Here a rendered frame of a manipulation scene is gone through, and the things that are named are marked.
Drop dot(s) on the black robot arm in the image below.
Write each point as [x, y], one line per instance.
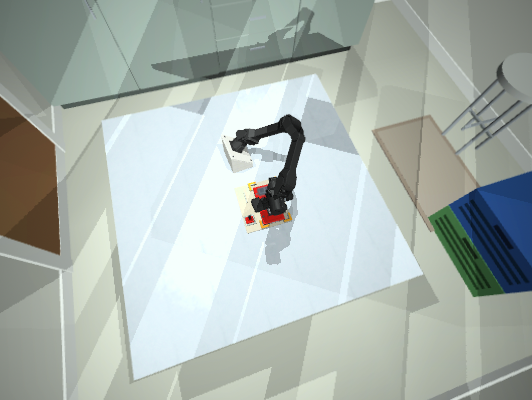
[287, 177]

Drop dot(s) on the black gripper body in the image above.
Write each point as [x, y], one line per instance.
[259, 205]

